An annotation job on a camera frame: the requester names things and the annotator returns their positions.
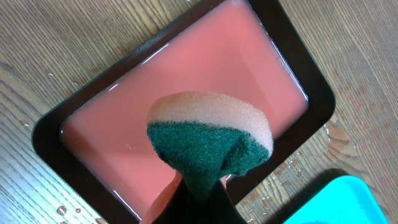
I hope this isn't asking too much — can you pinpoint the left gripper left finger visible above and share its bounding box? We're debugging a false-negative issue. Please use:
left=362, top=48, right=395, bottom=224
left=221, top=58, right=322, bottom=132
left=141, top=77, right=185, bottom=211
left=152, top=180, right=198, bottom=224

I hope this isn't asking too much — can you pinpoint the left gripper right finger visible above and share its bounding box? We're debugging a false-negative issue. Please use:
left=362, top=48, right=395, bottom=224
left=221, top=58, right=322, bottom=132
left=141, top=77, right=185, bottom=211
left=201, top=180, right=246, bottom=224

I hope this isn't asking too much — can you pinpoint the green scouring sponge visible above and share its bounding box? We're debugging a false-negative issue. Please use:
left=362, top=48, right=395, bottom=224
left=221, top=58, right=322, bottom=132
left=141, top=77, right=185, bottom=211
left=139, top=90, right=275, bottom=224

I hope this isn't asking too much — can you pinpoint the dark tray with red liquid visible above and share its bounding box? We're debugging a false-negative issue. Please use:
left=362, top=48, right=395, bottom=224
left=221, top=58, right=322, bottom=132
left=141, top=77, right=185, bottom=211
left=32, top=1, right=335, bottom=223

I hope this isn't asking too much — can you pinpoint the teal plastic tray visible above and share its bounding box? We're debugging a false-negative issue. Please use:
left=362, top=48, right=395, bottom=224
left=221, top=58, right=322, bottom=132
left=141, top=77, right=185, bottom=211
left=284, top=175, right=389, bottom=224

